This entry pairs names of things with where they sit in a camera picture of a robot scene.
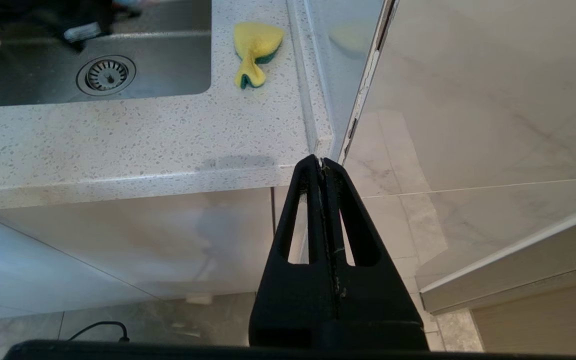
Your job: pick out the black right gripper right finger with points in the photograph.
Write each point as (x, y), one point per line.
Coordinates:
(383, 310)

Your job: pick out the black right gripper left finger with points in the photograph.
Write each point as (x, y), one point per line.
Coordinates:
(298, 305)

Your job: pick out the chrome gooseneck faucet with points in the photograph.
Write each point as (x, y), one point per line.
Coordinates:
(83, 32)

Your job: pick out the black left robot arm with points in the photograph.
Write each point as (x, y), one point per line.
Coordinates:
(28, 15)

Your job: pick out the yellow fish-shaped sponge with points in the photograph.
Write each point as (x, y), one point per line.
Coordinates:
(255, 47)

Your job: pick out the stainless steel sink basin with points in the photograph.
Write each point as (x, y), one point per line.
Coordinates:
(168, 60)

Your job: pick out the light wooden cabinet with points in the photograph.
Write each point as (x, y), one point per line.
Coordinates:
(543, 320)

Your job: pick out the round metal drain strainer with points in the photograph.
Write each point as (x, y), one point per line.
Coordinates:
(106, 75)

